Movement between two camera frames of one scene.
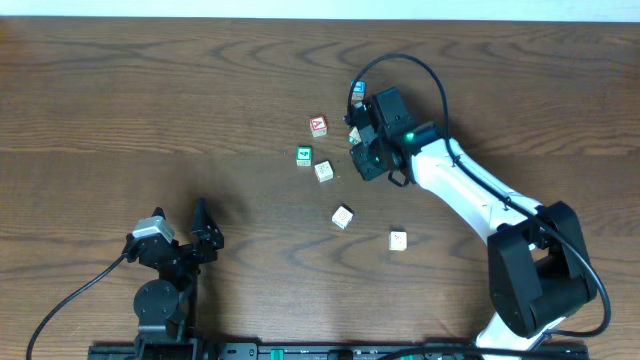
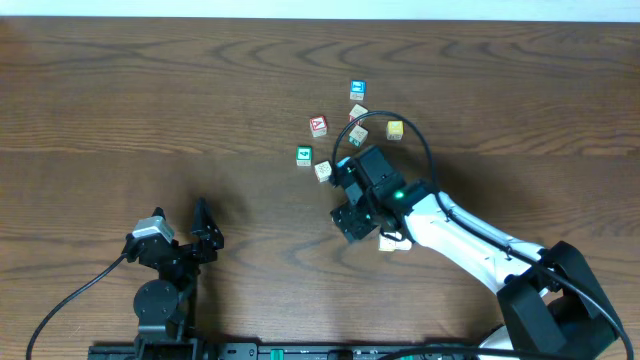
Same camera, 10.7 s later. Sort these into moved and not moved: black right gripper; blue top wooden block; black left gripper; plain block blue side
Moved: black right gripper
Not moved: blue top wooden block; plain block blue side; black left gripper
